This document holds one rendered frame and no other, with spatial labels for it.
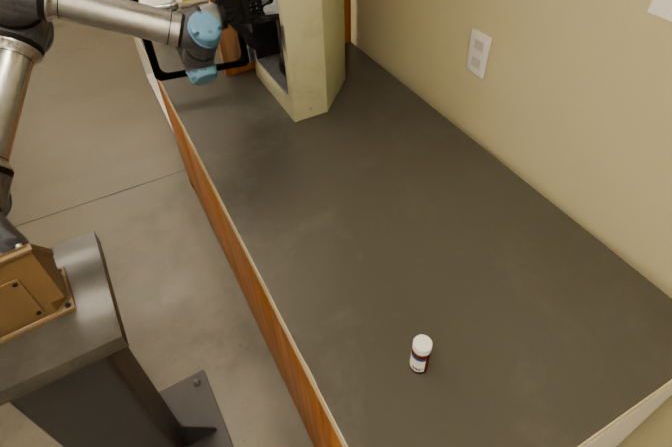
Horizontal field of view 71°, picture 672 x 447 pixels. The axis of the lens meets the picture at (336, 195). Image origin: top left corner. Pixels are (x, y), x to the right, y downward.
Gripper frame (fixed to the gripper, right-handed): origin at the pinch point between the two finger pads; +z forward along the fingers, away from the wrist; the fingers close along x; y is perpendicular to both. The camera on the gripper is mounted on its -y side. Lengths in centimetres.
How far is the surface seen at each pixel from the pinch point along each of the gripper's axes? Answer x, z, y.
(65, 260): -37, -74, -26
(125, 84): 219, -51, -121
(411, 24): -9.5, 35.7, -11.5
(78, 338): -59, -74, -26
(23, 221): 103, -123, -119
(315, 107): -14.0, -0.9, -25.7
